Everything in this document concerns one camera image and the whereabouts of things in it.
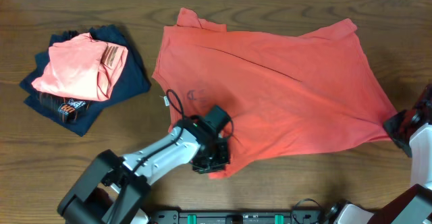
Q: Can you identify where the red-orange t-shirt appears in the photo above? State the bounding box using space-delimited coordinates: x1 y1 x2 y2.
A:
153 8 396 179

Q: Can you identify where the folded light pink shirt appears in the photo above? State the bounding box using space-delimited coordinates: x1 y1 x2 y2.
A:
32 33 128 101

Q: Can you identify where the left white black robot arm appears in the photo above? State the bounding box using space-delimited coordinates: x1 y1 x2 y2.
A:
57 121 229 223

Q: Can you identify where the folded navy blue shirt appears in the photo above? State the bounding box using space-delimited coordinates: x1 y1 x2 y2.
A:
20 25 151 136

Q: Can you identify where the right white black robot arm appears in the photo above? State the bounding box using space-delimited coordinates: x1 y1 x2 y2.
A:
334 84 431 224

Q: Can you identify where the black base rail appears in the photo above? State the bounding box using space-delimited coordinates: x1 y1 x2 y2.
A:
149 198 341 224

